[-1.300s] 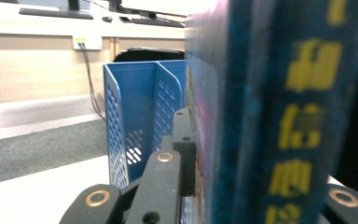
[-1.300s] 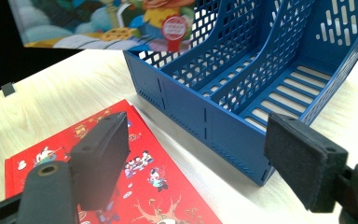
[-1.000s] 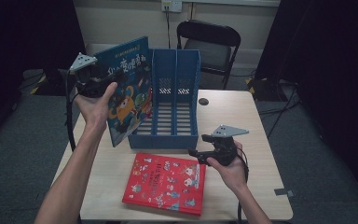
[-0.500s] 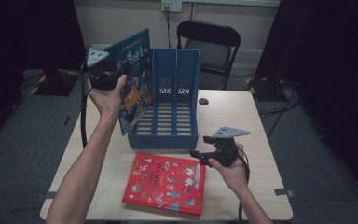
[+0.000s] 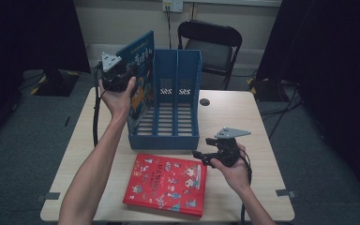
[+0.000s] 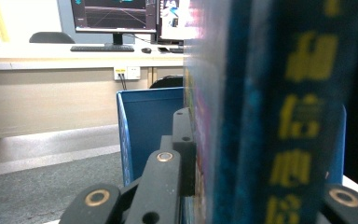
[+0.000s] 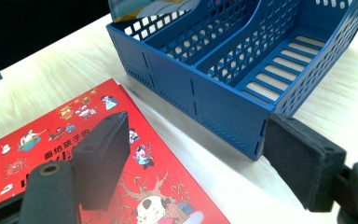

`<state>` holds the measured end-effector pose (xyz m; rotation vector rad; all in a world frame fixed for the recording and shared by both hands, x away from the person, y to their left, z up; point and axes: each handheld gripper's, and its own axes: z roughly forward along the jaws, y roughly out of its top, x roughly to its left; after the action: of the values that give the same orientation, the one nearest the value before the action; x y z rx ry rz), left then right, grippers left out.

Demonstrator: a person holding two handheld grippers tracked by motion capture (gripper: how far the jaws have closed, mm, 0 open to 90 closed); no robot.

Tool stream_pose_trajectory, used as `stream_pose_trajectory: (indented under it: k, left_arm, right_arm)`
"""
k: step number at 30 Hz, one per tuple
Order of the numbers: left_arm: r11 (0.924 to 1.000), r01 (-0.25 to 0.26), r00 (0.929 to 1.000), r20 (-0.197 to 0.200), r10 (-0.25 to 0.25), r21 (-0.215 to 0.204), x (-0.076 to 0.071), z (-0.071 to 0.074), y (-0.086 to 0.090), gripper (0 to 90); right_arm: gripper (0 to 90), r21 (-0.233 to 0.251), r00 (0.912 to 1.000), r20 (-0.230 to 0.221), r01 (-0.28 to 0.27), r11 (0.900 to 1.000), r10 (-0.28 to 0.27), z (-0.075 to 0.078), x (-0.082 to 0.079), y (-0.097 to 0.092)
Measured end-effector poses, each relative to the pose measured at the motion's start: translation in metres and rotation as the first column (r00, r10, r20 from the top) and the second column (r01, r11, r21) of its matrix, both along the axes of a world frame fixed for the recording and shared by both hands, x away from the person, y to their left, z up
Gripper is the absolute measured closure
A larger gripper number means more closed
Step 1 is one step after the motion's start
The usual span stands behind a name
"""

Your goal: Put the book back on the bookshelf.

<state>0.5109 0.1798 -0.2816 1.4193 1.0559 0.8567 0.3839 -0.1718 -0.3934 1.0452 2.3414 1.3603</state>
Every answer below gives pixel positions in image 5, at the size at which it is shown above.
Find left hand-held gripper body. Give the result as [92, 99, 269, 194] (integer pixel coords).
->
[99, 51, 135, 93]

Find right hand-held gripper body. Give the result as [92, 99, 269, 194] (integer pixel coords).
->
[214, 126, 252, 168]

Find blue picture book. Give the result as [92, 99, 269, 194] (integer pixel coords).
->
[115, 30, 156, 135]

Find blue plastic file rack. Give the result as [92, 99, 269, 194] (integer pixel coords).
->
[127, 48, 203, 151]

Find red picture book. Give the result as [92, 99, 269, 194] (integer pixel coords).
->
[122, 153, 208, 218]

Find person's right hand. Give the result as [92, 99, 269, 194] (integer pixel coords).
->
[210, 143, 251, 193]

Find person's left hand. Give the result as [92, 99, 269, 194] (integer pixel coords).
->
[98, 76, 138, 121]

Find black stand base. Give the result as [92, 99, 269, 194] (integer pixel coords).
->
[30, 68, 82, 98]
[247, 76, 292, 102]

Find grey tape strip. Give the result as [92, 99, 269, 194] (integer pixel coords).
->
[276, 188, 297, 199]
[36, 191, 61, 203]

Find black folding chair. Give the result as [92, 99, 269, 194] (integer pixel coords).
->
[177, 19, 244, 92]

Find black curtain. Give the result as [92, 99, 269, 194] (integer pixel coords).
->
[0, 0, 92, 148]
[256, 0, 360, 201]

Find right hand-held gripper black cable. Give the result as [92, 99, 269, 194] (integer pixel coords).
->
[238, 149, 253, 225]

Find hand-held gripper black cable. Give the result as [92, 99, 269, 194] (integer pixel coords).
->
[92, 62, 107, 148]
[238, 149, 253, 225]

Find left hand-held gripper black cable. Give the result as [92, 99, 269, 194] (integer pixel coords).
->
[92, 62, 107, 148]

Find black floor cables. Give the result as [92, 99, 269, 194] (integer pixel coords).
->
[259, 87, 304, 142]

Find black wall socket cable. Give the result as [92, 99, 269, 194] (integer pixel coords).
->
[166, 6, 173, 50]

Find white wall socket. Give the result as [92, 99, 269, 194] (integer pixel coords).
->
[162, 0, 185, 13]

